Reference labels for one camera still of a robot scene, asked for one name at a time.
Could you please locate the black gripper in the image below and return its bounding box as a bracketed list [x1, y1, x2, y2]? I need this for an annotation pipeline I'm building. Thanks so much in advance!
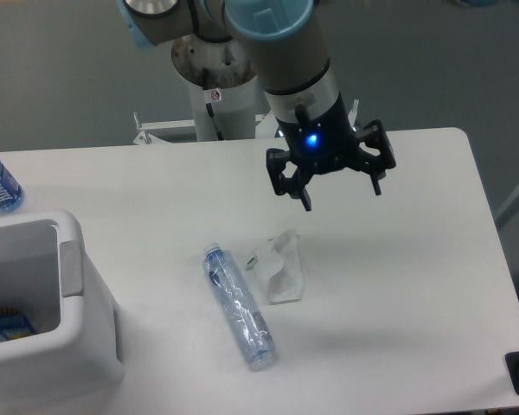
[266, 98, 396, 211]

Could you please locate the clear plastic bottle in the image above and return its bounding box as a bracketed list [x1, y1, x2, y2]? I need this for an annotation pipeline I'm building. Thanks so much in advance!
[202, 243, 276, 372]

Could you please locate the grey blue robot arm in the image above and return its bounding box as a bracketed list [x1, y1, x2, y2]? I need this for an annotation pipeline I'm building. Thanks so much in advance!
[118, 1, 396, 207]

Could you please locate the white trash can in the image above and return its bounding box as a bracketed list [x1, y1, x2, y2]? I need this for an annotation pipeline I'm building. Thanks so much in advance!
[0, 210, 125, 405]

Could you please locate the crumpled clear plastic cup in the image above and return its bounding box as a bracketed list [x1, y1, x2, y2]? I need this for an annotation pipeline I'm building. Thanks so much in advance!
[246, 229, 305, 304]

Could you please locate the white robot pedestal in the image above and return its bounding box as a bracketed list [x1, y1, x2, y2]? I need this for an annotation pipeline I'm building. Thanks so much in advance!
[171, 35, 262, 142]

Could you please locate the black pedestal cable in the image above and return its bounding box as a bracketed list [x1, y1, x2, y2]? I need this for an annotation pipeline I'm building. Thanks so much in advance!
[201, 67, 226, 141]

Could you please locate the white left base bracket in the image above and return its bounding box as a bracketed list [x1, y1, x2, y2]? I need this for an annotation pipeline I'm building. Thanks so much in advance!
[132, 112, 197, 145]

